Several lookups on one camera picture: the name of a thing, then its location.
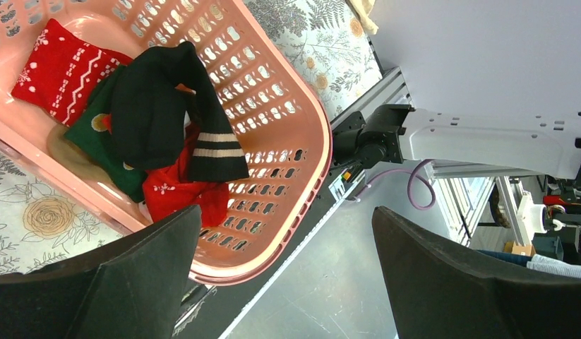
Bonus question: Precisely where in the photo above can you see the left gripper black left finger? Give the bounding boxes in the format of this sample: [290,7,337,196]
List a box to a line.
[0,206,201,338]

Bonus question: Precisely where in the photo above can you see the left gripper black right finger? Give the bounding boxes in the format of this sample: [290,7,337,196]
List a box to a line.
[371,206,581,338]

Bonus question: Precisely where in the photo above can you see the red santa sock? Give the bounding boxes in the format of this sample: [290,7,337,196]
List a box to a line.
[142,124,229,227]

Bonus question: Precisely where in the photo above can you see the tan brown sock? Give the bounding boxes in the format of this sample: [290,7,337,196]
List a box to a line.
[47,125,113,184]

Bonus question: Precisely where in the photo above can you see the dark green knit sock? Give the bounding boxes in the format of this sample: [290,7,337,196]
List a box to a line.
[64,65,147,203]

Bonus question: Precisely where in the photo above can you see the black sock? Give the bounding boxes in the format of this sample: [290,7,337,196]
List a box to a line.
[108,41,248,182]

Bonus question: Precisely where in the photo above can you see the red snowflake sock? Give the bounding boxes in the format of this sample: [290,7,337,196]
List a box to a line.
[11,19,132,126]

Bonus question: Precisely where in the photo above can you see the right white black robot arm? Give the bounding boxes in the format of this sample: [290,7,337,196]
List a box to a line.
[333,104,581,186]

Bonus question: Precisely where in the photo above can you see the seated man light shirt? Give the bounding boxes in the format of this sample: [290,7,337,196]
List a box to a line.
[478,250,581,279]

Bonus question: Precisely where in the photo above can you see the floral patterned floor mat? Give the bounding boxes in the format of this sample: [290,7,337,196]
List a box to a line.
[0,1,381,275]

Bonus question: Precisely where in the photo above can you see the pink plastic laundry basket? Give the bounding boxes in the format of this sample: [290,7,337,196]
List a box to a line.
[0,1,332,286]

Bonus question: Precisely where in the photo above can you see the beige cloth pile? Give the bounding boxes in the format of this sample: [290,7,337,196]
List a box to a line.
[347,0,378,35]

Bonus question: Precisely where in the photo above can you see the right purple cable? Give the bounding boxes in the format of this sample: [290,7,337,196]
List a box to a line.
[351,159,437,211]

